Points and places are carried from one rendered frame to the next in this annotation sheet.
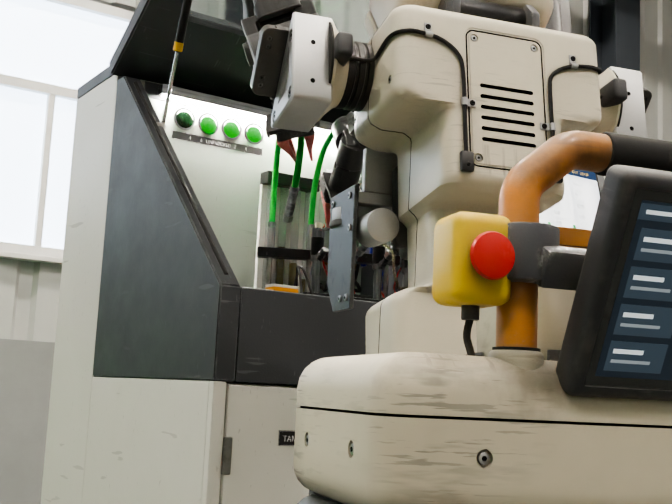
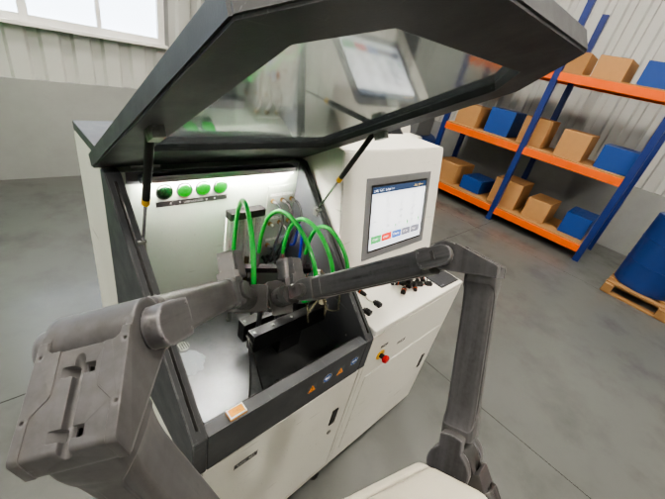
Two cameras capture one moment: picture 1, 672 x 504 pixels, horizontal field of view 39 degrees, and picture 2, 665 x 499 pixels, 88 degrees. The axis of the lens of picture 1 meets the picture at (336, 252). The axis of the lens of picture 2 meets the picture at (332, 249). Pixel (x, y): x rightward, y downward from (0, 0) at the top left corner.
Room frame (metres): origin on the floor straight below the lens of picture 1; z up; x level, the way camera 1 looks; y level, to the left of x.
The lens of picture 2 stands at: (1.08, 0.11, 1.85)
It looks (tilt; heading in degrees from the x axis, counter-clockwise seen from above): 30 degrees down; 344
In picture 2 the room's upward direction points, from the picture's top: 13 degrees clockwise
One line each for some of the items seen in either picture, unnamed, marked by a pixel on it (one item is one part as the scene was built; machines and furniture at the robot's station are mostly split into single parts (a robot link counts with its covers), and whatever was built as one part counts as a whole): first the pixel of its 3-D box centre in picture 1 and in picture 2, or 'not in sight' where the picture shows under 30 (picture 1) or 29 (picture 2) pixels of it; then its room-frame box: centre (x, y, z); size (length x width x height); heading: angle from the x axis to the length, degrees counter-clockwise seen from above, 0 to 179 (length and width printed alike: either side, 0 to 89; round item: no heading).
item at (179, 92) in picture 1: (265, 113); (228, 173); (2.22, 0.18, 1.43); 0.54 x 0.03 x 0.02; 123
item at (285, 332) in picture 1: (380, 346); (295, 391); (1.80, -0.09, 0.87); 0.62 x 0.04 x 0.16; 123
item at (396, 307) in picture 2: not in sight; (405, 291); (2.26, -0.63, 0.96); 0.70 x 0.22 x 0.03; 123
